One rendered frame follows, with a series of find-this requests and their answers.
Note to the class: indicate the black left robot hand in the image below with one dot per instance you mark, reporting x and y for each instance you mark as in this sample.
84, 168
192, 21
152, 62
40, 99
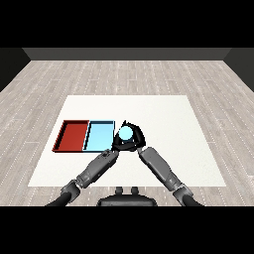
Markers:
117, 143

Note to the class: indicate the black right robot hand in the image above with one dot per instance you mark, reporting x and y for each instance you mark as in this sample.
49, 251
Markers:
138, 135

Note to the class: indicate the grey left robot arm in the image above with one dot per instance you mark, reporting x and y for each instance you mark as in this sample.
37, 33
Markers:
96, 168

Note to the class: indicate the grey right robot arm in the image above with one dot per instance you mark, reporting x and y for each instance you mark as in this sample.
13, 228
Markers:
161, 168

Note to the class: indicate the small blue can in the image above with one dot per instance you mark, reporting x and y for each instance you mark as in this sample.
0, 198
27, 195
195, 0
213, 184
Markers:
125, 133

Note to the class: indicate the light blue shallow open box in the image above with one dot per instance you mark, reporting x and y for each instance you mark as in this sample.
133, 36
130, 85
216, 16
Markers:
99, 135

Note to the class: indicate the red shallow open box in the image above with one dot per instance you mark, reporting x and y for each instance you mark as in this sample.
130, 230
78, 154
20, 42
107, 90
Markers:
71, 136

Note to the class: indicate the dark grey robot body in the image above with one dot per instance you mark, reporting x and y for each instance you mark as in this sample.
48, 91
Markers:
127, 199

